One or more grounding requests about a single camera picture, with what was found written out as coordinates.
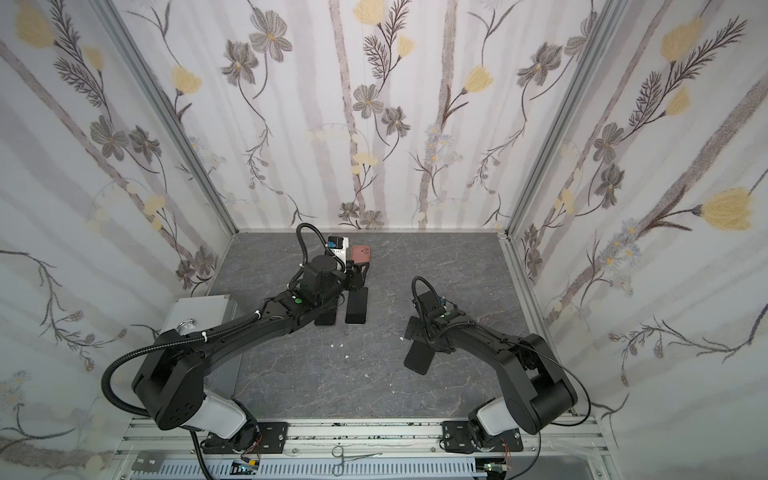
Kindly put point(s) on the silver metal case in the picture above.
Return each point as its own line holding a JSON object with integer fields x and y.
{"x": 196, "y": 313}

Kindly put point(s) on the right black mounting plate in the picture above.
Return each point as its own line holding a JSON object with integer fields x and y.
{"x": 468, "y": 436}

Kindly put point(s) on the pink phone case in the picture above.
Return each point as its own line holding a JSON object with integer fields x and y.
{"x": 360, "y": 254}

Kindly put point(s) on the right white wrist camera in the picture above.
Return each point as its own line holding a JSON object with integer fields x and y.
{"x": 445, "y": 308}

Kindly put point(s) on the metal scissors forceps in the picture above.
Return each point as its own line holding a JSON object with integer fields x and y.
{"x": 338, "y": 452}

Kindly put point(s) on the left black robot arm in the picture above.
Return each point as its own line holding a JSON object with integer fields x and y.
{"x": 165, "y": 381}

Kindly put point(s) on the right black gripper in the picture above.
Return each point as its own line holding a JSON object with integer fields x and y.
{"x": 425, "y": 327}

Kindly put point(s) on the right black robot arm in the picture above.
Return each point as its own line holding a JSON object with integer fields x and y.
{"x": 536, "y": 389}

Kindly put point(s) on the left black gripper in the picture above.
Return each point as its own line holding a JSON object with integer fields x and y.
{"x": 343, "y": 288}

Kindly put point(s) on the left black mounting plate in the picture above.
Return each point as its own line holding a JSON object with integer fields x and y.
{"x": 267, "y": 438}

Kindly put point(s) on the black phone face down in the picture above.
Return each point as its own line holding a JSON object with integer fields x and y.
{"x": 419, "y": 358}

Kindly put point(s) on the white slotted cable duct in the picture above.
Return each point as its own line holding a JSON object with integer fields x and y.
{"x": 371, "y": 468}

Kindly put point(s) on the black mounting plate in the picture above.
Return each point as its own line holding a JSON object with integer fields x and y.
{"x": 267, "y": 438}
{"x": 468, "y": 436}

